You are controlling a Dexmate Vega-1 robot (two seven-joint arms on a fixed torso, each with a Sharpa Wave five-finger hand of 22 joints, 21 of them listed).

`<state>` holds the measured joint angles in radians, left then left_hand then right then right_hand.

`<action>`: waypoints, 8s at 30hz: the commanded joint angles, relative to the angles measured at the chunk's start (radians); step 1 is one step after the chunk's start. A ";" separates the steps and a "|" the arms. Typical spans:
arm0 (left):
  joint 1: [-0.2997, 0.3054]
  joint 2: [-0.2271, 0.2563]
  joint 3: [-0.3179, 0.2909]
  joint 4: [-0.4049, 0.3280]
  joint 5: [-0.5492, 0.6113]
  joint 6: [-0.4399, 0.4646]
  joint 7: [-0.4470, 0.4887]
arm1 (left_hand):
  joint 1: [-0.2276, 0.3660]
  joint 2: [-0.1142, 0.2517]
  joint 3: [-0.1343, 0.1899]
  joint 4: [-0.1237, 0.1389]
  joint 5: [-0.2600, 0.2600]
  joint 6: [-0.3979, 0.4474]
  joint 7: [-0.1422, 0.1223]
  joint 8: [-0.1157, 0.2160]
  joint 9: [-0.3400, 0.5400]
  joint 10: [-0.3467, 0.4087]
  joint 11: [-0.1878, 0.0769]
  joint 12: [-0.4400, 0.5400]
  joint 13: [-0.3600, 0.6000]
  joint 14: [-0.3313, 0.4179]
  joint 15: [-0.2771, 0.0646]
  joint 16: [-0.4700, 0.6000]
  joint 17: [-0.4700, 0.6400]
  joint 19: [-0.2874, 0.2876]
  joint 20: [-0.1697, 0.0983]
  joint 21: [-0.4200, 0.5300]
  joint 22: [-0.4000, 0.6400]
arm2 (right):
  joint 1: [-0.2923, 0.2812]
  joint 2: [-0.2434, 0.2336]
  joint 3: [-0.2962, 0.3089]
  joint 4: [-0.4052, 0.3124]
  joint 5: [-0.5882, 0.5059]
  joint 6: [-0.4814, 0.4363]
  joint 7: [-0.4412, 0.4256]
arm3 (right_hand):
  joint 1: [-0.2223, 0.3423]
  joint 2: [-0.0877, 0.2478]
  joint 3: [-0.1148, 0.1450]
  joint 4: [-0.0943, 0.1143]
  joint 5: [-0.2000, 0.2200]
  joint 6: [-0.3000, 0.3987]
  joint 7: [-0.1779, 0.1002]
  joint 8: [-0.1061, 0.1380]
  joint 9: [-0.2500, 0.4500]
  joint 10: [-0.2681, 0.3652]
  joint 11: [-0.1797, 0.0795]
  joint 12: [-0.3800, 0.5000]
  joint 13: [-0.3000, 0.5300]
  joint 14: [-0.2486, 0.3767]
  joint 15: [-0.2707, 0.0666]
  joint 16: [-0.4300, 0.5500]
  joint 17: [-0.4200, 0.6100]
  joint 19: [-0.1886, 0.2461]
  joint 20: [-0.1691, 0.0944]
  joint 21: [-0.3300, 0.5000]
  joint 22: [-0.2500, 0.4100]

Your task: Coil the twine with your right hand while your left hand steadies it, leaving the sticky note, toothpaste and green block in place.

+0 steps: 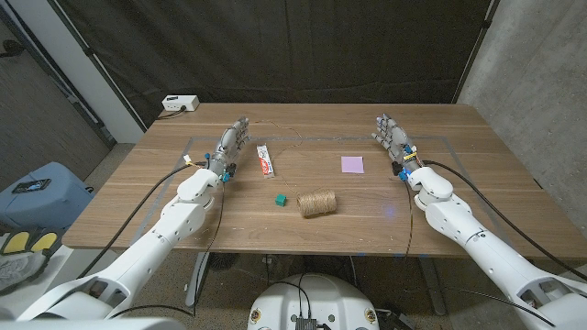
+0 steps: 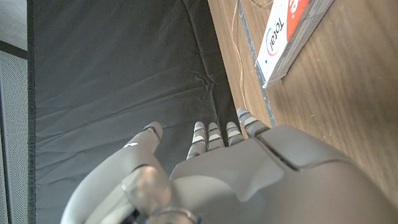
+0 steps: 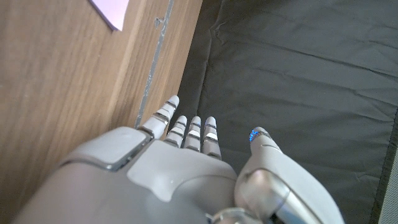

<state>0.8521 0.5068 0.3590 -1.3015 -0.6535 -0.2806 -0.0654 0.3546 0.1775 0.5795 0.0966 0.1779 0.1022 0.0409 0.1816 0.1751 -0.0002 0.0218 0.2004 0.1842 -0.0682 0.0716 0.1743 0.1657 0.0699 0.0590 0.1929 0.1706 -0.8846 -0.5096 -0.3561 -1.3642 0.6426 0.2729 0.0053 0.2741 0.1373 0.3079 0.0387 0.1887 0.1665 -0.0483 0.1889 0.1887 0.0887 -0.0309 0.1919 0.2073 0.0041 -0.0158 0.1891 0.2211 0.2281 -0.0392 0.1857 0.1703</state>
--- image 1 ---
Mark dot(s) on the black backdrop curtain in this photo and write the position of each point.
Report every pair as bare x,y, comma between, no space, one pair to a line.
275,46

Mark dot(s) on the pink sticky note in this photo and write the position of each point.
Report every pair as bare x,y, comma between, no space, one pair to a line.
352,165

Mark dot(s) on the white power box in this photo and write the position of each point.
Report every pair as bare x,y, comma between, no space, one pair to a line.
180,102

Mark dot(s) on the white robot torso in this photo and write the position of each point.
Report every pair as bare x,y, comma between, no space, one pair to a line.
316,298

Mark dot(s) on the yellow black foot pedal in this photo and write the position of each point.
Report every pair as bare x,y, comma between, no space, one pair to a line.
44,241
16,242

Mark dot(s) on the black backdrop stand pole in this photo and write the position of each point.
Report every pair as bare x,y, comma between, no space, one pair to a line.
478,46
114,88

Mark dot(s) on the small green block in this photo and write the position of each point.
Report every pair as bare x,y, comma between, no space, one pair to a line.
280,200

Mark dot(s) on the white red toothpaste tube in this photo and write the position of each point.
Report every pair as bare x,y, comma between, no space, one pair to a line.
265,161

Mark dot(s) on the black torso port module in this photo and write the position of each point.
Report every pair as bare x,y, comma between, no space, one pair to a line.
306,323

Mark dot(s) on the black wall hook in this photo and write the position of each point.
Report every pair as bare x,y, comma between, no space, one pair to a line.
11,47

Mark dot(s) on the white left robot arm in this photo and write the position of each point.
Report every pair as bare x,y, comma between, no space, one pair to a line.
151,247

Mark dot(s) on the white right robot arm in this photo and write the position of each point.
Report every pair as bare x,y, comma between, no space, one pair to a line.
481,247

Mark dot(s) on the black wall rail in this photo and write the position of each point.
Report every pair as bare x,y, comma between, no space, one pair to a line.
94,121

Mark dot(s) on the grey table leg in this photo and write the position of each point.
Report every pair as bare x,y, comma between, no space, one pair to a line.
432,286
197,279

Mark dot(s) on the brown twine spool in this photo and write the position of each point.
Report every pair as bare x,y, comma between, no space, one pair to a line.
316,203

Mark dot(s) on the grey sneaker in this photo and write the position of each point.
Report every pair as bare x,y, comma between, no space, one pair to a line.
18,272

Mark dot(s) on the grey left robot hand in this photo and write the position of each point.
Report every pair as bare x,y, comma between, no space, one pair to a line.
227,149

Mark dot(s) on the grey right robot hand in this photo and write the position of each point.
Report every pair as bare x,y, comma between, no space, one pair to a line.
396,139

